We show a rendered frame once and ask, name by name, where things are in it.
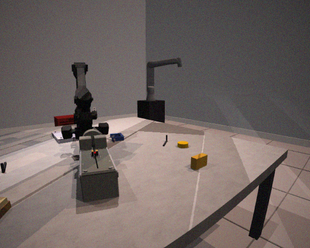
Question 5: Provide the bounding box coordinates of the blue c-clamp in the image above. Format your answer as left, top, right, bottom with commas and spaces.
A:
110, 133, 124, 142

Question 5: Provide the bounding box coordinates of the short yellow cylinder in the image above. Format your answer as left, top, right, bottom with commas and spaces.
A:
178, 141, 188, 148

